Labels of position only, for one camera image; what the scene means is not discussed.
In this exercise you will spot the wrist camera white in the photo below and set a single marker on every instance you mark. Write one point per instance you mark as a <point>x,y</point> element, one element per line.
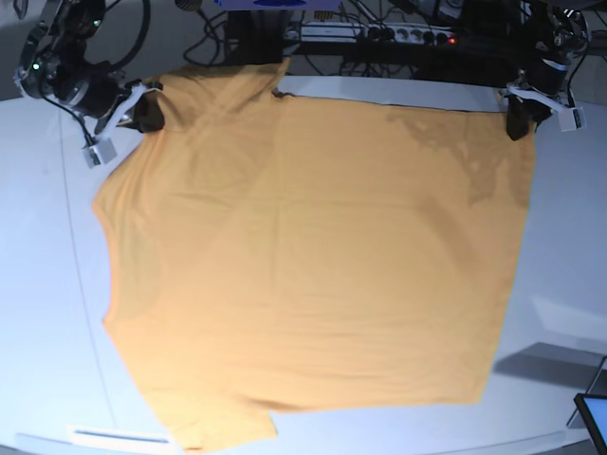
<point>100,153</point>
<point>571,119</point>

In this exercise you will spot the white flat bar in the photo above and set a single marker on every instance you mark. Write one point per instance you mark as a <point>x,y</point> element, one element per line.
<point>123,440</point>

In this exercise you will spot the yellow T-shirt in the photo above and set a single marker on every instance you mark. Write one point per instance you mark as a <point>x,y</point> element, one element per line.
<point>278,253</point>

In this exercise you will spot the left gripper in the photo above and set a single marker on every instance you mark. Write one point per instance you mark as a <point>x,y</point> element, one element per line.
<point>522,115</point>

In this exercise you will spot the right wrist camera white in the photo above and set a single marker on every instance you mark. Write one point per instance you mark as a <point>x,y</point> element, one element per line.
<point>100,153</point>

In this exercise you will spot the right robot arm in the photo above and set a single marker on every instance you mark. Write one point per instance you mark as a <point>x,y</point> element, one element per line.
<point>52,67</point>

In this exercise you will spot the tablet screen on stand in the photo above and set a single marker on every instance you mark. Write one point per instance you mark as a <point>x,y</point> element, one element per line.
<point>590,409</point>

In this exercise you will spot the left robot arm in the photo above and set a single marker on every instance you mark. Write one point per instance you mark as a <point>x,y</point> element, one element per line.
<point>553,42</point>

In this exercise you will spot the white power strip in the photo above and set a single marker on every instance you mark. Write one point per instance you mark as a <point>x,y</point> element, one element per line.
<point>410,34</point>

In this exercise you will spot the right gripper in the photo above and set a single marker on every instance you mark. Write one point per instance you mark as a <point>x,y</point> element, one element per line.
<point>98,95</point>

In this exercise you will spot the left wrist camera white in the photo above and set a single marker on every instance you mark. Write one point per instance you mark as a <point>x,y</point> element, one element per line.
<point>571,119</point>

